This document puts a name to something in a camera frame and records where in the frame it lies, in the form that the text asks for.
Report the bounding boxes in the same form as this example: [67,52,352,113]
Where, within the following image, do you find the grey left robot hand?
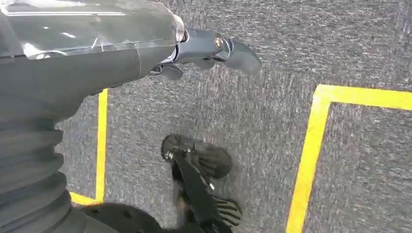
[0,0,263,127]

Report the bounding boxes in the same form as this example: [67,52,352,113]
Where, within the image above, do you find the yellow floor tape corner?
[68,88,109,207]
[284,83,412,233]

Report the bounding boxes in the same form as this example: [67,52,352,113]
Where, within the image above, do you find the black rounded robot foot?
[79,201,171,233]

